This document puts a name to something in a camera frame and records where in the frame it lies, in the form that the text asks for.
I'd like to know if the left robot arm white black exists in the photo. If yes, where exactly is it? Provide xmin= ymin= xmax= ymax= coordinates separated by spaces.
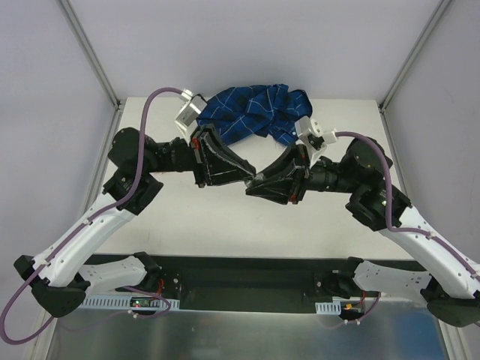
xmin=14 ymin=125 xmax=256 ymax=318

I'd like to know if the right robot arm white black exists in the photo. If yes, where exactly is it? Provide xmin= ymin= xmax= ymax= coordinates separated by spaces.
xmin=245 ymin=131 xmax=479 ymax=328

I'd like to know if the blue plaid shirt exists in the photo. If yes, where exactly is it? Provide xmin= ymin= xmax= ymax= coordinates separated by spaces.
xmin=196 ymin=84 xmax=313 ymax=146

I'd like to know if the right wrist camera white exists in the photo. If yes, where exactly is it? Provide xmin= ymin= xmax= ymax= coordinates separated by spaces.
xmin=295 ymin=116 xmax=338 ymax=166

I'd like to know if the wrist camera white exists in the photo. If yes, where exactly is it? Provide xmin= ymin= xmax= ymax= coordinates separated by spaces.
xmin=174 ymin=89 xmax=207 ymax=142
xmin=295 ymin=116 xmax=338 ymax=166

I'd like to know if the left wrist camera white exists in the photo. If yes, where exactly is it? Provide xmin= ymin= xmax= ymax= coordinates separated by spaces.
xmin=174 ymin=89 xmax=207 ymax=142

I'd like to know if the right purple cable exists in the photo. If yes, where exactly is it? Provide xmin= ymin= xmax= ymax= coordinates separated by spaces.
xmin=333 ymin=130 xmax=480 ymax=278

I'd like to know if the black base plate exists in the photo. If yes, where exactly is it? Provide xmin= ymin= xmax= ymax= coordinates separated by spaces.
xmin=82 ymin=253 xmax=361 ymax=312

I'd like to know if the right white cable duct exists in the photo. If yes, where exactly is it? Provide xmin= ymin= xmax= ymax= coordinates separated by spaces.
xmin=315 ymin=301 xmax=342 ymax=316

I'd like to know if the white cable duct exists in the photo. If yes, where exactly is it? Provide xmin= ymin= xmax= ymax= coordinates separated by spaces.
xmin=315 ymin=301 xmax=342 ymax=316
xmin=79 ymin=295 xmax=180 ymax=311

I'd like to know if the left white cable duct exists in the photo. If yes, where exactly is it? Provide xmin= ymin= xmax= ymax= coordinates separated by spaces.
xmin=79 ymin=295 xmax=180 ymax=311

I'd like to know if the left aluminium frame post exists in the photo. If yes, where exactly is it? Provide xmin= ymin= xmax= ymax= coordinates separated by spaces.
xmin=55 ymin=0 xmax=122 ymax=110

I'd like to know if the aluminium frame post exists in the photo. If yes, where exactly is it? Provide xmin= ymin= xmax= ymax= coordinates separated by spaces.
xmin=378 ymin=0 xmax=455 ymax=114
xmin=55 ymin=0 xmax=122 ymax=110

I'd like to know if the right aluminium frame post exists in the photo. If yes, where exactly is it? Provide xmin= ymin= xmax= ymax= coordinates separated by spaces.
xmin=378 ymin=0 xmax=455 ymax=114

